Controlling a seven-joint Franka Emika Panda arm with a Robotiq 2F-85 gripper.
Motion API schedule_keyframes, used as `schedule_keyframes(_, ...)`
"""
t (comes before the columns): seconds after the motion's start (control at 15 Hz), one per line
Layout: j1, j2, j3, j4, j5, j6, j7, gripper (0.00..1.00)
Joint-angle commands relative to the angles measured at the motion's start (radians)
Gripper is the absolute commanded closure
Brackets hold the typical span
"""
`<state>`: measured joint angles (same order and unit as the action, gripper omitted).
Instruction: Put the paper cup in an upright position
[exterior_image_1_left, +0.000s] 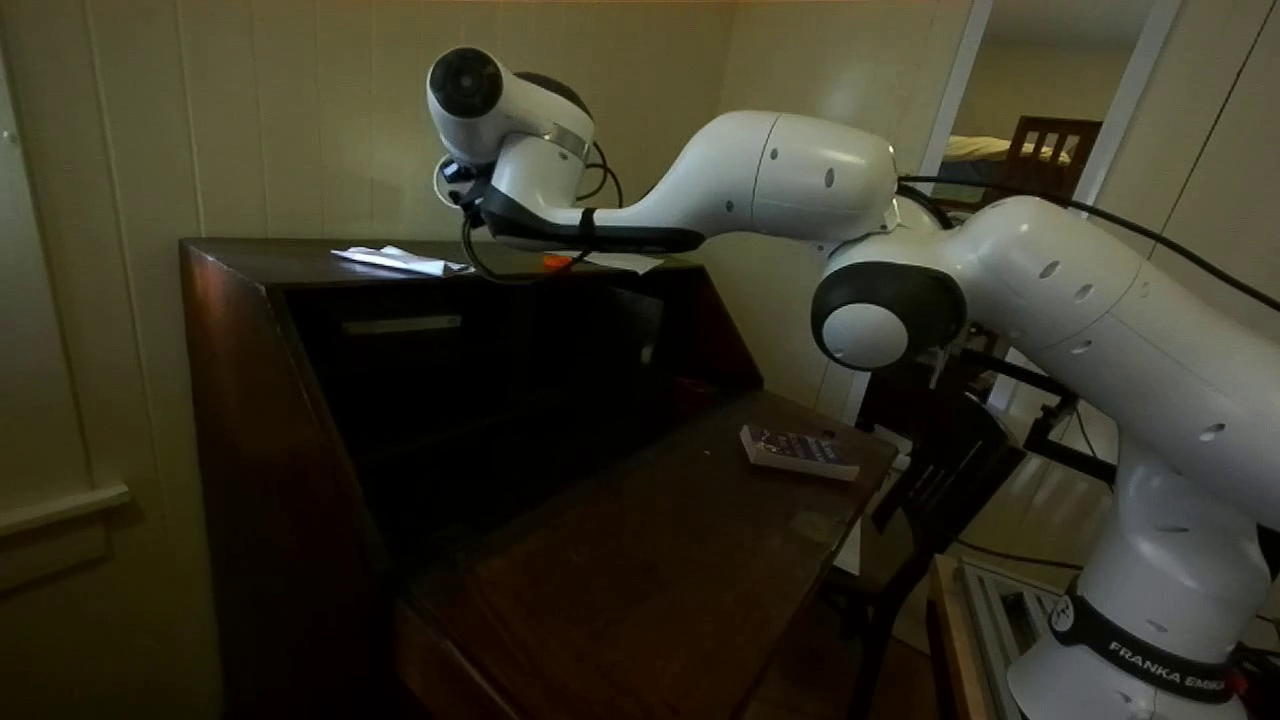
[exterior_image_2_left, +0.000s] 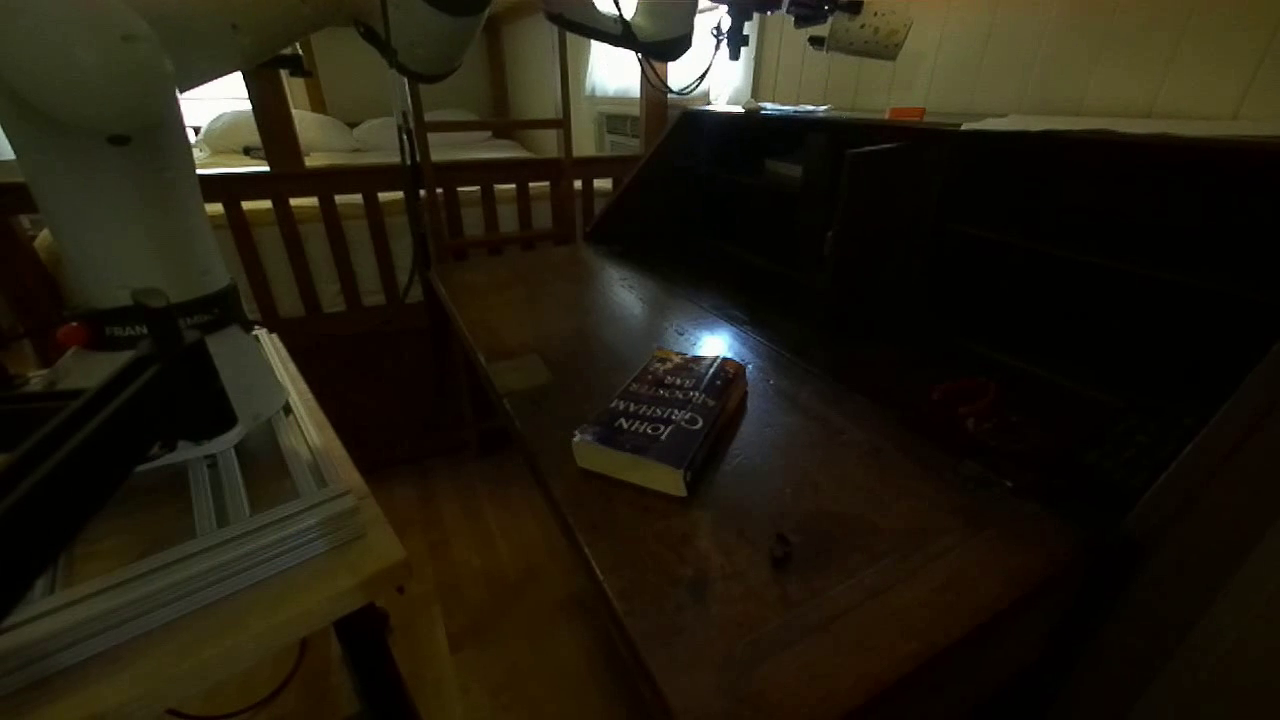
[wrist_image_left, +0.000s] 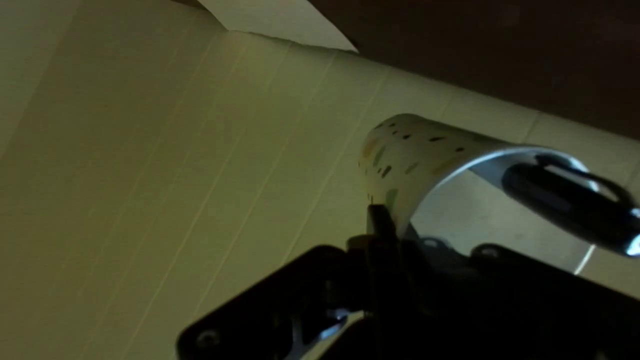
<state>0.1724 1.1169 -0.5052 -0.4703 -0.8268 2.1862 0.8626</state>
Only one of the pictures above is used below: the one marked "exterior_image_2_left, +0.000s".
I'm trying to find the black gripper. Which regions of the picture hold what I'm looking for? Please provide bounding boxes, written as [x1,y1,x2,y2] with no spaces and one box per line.
[715,0,867,34]

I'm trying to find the white crumpled paper stack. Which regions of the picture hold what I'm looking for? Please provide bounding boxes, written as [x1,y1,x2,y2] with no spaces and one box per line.
[751,98,842,121]

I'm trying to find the bright window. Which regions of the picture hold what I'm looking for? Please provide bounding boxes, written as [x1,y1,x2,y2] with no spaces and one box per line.
[583,23,761,114]

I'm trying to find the flat white paper sheet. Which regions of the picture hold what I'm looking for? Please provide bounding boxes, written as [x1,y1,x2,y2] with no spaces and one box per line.
[958,114,1280,145]

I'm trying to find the dark paperback book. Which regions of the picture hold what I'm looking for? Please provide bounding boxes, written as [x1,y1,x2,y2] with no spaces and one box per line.
[570,350,751,504]

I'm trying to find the pale paper note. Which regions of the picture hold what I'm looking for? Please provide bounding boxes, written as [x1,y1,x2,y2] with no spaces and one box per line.
[490,352,555,398]

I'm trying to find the white pillow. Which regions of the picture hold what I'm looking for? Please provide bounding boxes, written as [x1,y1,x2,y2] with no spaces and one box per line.
[195,104,359,160]

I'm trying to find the dark wooden secretary desk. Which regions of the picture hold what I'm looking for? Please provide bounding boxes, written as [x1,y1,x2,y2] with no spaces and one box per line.
[424,100,1280,720]

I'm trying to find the small red base object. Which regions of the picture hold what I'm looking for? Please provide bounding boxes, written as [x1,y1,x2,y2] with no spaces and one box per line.
[54,316,102,360]

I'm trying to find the light wooden robot table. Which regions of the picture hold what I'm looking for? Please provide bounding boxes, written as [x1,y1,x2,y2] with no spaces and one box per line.
[0,325,466,720]

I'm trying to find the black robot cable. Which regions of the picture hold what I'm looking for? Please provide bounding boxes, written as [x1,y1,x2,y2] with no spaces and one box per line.
[382,38,445,304]

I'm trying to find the wooden bed frame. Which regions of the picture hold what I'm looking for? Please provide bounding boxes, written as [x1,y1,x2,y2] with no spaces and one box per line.
[186,23,675,338]

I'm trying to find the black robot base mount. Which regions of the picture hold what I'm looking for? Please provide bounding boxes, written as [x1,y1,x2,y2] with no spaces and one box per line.
[0,338,254,618]

